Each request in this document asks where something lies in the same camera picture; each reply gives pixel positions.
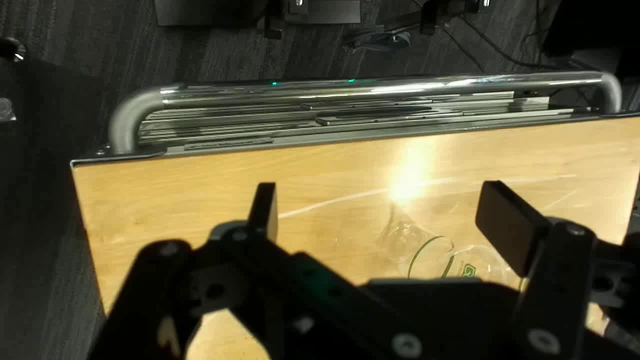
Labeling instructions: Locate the black floor cable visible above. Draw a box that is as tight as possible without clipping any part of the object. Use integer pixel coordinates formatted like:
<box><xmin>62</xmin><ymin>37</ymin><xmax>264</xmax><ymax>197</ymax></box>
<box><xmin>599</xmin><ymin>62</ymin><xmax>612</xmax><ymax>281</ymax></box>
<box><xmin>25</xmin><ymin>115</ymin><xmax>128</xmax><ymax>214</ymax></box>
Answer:
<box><xmin>453</xmin><ymin>9</ymin><xmax>558</xmax><ymax>72</ymax></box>

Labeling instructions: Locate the small black floor gadget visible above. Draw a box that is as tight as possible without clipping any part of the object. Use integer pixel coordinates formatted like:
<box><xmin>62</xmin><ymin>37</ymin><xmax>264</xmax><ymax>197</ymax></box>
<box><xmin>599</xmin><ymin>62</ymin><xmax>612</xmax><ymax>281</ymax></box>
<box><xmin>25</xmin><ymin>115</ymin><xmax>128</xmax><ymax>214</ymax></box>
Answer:
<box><xmin>343</xmin><ymin>26</ymin><xmax>415</xmax><ymax>51</ymax></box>

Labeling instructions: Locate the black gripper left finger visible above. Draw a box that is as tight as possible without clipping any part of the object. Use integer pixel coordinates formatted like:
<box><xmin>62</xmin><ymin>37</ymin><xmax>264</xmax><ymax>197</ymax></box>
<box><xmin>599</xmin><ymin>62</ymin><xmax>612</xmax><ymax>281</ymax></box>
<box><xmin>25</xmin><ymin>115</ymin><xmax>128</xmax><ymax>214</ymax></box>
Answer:
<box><xmin>88</xmin><ymin>181</ymin><xmax>436</xmax><ymax>360</ymax></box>

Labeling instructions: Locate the clear plastic cup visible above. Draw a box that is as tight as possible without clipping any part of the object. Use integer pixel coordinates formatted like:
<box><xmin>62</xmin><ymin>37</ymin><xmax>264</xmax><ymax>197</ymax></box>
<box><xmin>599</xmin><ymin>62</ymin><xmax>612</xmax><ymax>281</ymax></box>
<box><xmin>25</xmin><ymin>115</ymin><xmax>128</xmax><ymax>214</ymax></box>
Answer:
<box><xmin>378</xmin><ymin>202</ymin><xmax>528</xmax><ymax>289</ymax></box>

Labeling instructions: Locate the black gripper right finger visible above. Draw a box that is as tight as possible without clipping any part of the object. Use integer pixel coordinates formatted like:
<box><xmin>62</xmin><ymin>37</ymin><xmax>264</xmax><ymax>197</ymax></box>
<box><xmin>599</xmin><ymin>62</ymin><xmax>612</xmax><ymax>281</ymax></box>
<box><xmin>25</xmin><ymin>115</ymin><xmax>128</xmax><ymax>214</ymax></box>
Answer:
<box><xmin>475</xmin><ymin>178</ymin><xmax>640</xmax><ymax>360</ymax></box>

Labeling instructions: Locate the black round knob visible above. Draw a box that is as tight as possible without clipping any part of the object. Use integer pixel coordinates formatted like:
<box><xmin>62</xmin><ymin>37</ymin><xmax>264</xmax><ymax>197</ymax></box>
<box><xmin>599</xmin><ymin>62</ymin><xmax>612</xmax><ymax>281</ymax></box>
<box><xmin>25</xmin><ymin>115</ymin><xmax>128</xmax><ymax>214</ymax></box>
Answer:
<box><xmin>0</xmin><ymin>37</ymin><xmax>28</xmax><ymax>66</ymax></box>

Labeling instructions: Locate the dark floor equipment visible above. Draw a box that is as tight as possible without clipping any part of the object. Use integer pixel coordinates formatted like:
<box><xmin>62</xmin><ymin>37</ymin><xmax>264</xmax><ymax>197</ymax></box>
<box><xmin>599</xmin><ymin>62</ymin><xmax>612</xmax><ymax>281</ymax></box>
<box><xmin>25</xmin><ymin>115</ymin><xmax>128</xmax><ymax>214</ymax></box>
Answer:
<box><xmin>541</xmin><ymin>0</ymin><xmax>640</xmax><ymax>58</ymax></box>

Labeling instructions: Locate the grey cart drawer cabinet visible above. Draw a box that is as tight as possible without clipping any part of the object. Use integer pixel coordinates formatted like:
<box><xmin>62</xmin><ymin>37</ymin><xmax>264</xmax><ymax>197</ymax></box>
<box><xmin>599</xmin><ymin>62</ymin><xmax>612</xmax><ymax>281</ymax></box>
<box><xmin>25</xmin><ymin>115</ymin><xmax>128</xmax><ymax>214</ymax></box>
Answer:
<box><xmin>136</xmin><ymin>93</ymin><xmax>582</xmax><ymax>154</ymax></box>

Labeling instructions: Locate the grey round knob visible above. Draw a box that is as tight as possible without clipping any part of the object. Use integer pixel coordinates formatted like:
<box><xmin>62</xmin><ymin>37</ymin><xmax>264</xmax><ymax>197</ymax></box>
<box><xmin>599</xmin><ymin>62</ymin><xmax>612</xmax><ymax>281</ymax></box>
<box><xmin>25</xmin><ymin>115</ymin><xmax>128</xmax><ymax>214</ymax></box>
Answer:
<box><xmin>0</xmin><ymin>96</ymin><xmax>18</xmax><ymax>127</ymax></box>

